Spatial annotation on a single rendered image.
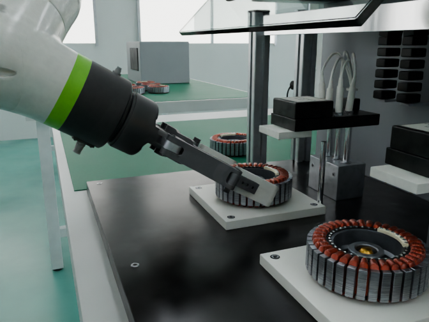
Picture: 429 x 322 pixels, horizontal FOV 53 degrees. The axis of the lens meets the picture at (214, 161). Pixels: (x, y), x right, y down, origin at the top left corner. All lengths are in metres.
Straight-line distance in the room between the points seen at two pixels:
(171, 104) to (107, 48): 3.16
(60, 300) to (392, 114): 1.52
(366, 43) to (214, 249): 0.47
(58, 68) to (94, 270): 0.23
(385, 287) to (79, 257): 0.35
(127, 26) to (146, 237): 4.63
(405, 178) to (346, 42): 0.46
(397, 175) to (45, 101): 0.37
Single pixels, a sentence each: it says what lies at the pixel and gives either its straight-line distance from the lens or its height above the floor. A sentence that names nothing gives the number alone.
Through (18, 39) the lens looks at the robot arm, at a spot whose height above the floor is 1.00.
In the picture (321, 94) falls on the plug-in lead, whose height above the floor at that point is 0.92.
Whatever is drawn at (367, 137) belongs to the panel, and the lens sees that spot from 0.81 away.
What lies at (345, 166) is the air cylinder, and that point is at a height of 0.82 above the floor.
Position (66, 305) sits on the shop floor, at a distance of 1.90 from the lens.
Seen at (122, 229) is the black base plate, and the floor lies 0.77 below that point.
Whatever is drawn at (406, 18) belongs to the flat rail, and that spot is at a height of 1.02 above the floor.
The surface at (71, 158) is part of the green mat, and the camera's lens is 1.03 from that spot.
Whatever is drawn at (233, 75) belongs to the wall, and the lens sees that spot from 5.50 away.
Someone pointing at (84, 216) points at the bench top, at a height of 0.75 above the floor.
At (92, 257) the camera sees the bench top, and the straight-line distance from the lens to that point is 0.56.
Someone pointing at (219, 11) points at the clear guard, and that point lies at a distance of 0.35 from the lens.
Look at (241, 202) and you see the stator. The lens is 0.59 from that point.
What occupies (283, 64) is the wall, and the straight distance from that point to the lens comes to 5.81.
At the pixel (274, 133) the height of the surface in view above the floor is 0.88.
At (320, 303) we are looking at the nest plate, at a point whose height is 0.78.
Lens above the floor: 1.00
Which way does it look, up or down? 15 degrees down
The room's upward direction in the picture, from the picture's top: straight up
